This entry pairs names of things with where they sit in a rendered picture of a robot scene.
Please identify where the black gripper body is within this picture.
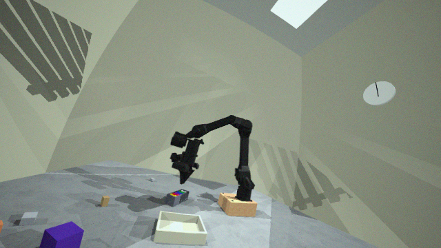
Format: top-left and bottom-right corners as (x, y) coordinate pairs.
(172, 149), (199, 172)

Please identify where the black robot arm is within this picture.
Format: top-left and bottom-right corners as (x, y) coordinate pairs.
(170, 115), (255, 202)

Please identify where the blue cube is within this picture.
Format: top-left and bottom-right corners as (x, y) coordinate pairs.
(39, 221), (84, 248)

